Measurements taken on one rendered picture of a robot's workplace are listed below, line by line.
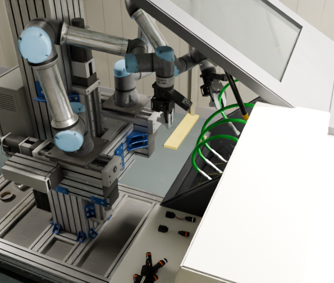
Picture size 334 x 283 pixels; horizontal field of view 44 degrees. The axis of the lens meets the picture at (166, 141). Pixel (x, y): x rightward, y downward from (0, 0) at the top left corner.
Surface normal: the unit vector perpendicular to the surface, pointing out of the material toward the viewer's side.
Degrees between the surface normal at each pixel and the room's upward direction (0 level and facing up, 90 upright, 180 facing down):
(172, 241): 0
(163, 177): 0
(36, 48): 83
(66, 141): 97
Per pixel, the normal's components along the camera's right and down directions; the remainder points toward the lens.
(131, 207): 0.00, -0.83
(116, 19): -0.40, 0.52
